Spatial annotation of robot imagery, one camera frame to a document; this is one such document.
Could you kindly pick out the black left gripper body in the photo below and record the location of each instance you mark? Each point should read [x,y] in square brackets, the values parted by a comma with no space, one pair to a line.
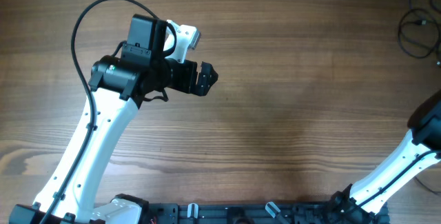
[182,76]

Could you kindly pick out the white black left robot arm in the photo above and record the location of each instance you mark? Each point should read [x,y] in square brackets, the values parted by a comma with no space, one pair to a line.
[151,59]

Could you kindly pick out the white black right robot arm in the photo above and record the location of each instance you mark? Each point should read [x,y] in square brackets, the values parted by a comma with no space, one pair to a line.
[362,201]

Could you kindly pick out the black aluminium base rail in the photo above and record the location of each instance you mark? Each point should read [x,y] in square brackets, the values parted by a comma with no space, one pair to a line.
[296,213]

